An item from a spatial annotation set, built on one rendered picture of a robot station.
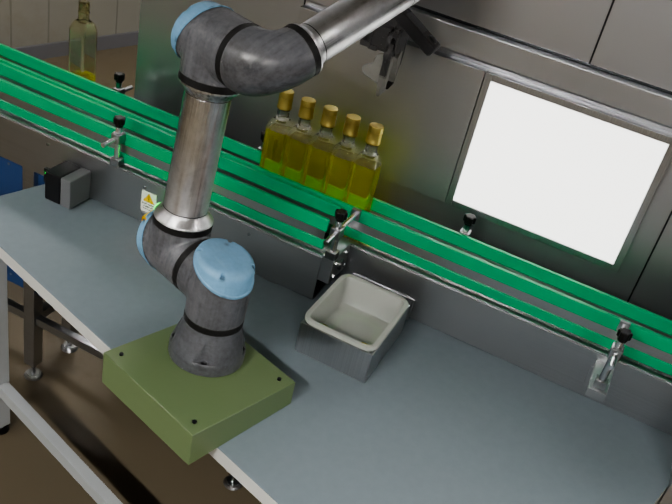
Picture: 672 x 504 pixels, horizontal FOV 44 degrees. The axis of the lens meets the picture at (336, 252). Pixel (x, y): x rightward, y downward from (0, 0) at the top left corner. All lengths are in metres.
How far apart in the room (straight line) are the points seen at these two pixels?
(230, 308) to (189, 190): 0.23
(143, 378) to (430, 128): 0.88
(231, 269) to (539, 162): 0.78
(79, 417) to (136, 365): 1.07
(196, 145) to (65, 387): 1.41
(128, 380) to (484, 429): 0.73
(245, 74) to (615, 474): 1.08
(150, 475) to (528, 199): 1.33
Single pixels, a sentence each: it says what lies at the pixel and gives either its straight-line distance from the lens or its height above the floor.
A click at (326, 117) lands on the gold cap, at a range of 1.92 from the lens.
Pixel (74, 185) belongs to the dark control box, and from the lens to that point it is 2.15.
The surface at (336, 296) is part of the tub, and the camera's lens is 1.90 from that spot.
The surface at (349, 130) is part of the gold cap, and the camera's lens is 1.90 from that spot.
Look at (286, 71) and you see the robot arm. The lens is 1.38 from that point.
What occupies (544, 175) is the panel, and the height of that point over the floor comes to 1.14.
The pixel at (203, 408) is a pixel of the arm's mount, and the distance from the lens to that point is 1.56.
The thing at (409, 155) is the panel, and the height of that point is 1.06.
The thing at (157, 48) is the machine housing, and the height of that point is 1.07.
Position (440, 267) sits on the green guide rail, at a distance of 1.92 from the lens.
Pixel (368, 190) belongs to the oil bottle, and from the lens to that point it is 1.92.
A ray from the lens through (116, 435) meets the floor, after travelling 2.63.
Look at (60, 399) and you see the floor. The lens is 2.73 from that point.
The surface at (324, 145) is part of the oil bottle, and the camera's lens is 1.93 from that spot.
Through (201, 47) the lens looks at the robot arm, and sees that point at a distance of 1.44.
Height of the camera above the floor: 1.92
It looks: 33 degrees down
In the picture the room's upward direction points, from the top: 14 degrees clockwise
